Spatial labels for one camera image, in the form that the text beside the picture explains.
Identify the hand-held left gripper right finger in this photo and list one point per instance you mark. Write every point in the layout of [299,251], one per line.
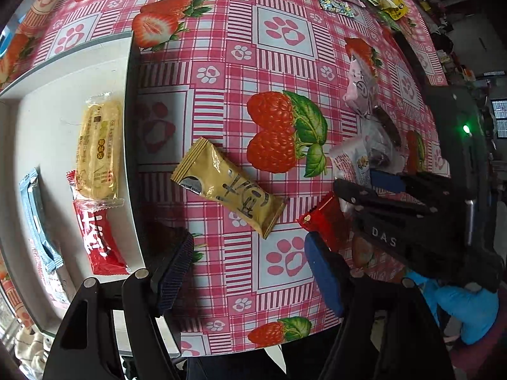
[324,273]

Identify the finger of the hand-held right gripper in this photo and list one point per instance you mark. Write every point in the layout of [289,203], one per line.
[376,198]
[386,180]

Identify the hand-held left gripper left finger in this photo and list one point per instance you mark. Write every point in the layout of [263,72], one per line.
[174,273]

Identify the clear white snack packet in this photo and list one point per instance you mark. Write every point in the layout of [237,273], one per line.
[352,162]

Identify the white tray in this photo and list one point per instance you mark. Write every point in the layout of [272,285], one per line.
[47,126]

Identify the person's right hand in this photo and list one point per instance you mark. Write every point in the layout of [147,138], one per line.
[471,312]

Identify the small red snack packet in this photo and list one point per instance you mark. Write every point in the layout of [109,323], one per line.
[326,221]

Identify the red white snack packet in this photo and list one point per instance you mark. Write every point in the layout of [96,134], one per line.
[99,237]

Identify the pale pink snack packet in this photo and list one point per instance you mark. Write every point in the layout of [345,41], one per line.
[360,87]

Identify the person's dark trousers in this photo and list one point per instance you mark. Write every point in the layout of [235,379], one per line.
[237,364]

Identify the white pink snack packet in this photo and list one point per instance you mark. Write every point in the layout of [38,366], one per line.
[55,285]

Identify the yellow cake packet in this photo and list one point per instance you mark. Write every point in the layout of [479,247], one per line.
[99,146]

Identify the light blue snack packet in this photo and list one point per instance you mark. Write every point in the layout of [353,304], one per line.
[37,217]

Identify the yellow snack packet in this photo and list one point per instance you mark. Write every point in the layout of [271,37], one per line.
[398,8]

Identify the multicoloured patterned snack packet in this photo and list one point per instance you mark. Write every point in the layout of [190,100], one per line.
[336,4]

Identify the strawberry print tablecloth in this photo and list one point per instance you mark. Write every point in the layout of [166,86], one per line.
[237,67]

